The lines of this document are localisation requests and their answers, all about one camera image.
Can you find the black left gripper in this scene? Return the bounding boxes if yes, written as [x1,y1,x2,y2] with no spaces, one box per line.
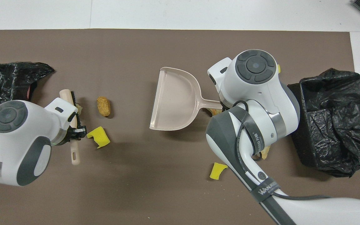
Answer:
[56,126,87,146]

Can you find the beige hand brush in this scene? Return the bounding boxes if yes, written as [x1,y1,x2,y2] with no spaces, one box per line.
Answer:
[59,89,81,166]

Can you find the brown bread roll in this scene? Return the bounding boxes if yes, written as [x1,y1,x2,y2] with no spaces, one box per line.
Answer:
[97,96,111,118]

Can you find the beige plastic dustpan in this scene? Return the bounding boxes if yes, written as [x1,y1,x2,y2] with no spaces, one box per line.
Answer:
[149,67,223,131]

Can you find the small yellow sponge piece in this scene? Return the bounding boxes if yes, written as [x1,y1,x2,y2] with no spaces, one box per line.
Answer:
[210,162,228,180]

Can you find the black bag lined bin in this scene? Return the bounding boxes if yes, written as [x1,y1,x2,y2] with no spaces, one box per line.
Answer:
[288,68,360,178]
[0,62,55,138]

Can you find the brown table mat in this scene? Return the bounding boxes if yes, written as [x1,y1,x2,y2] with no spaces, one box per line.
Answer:
[0,29,360,225]

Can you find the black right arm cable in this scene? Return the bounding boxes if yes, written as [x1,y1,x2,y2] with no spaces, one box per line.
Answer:
[235,100,332,201]

